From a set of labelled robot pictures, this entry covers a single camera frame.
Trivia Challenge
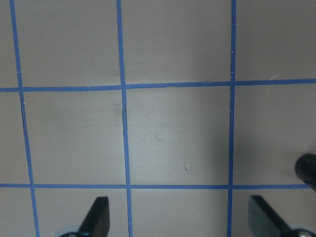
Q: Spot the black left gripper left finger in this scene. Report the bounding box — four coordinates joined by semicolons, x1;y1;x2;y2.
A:
78;197;110;237

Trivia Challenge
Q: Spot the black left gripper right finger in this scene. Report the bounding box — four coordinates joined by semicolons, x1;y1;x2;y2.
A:
247;195;292;237

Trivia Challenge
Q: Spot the dark glass wine bottle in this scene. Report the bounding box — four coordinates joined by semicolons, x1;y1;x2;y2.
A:
295;154;316;192

